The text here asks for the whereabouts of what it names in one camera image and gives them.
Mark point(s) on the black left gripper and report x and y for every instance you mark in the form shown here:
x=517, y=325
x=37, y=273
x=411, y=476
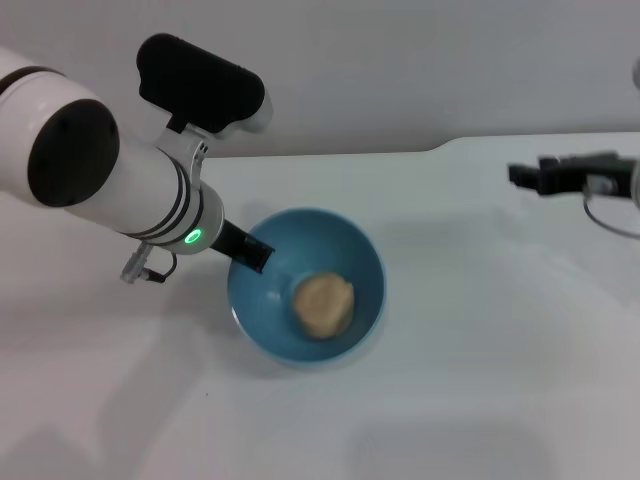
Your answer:
x=230, y=242

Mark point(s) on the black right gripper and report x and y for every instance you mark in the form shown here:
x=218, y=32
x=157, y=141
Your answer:
x=572, y=172

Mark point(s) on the blue bowl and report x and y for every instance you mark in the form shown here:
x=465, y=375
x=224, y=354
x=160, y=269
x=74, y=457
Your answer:
x=340, y=240

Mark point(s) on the beige egg yolk pastry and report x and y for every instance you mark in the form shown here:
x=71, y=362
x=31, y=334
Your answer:
x=325, y=305

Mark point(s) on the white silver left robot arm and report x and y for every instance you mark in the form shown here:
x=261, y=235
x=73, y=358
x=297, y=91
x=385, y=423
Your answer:
x=125, y=185

